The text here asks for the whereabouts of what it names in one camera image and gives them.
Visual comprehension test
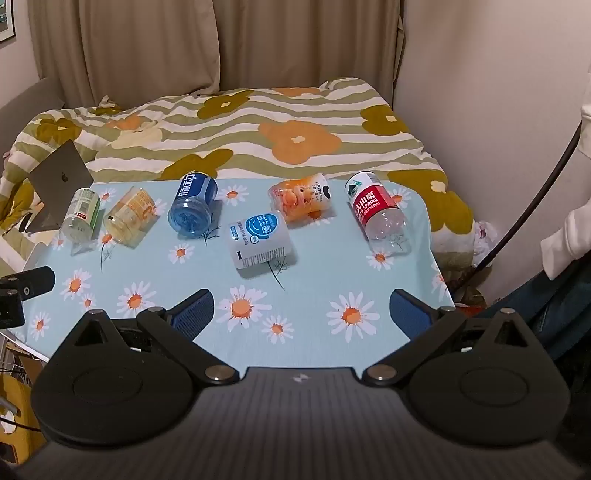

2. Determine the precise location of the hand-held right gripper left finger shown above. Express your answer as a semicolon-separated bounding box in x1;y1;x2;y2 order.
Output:
54;289;241;387

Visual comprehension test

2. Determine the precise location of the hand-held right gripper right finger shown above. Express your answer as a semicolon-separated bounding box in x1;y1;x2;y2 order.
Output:
361;289;551;387

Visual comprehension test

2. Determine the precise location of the white cup with blue label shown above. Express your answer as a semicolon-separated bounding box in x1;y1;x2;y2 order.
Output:
228;210;293;271

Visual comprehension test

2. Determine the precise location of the orange printed cup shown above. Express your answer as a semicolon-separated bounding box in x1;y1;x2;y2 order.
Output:
269;172;333;226

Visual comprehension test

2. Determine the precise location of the green label clear bottle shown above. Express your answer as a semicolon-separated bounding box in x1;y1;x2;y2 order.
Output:
59;187;101;244

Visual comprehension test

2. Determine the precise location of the daisy print blue tablecloth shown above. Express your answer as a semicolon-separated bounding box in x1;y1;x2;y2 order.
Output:
22;177;456;371

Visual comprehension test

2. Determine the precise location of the silver laptop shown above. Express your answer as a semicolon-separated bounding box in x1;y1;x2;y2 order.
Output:
25;139;95;234

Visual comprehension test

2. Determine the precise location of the white plastic bag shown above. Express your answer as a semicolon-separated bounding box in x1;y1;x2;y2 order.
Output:
473;220;499;260

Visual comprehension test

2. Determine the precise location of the blue plastic bottle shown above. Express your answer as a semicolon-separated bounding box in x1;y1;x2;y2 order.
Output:
167;171;219;239

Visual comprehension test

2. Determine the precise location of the red label water bottle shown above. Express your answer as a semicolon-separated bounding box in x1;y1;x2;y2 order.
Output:
344;171;411;253

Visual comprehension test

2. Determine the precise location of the yellow label clear bottle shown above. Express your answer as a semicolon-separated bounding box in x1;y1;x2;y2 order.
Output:
102;186;157;249

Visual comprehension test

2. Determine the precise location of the dark blue cloth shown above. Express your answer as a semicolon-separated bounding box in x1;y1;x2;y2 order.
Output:
475;249;591;371

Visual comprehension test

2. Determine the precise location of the black curved pole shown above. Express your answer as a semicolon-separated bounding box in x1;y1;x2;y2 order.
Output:
475;121;583;269

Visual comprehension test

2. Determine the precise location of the white garment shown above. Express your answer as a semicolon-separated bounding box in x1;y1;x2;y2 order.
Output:
540;65;591;280

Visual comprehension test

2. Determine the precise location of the striped floral blanket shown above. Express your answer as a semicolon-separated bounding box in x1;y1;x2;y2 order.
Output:
0;78;476;278

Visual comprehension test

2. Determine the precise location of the beige curtain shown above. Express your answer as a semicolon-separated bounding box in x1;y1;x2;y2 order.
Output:
212;0;408;108
30;0;223;110

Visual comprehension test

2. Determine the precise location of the framed wall picture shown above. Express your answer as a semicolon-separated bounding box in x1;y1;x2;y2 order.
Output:
0;0;17;45

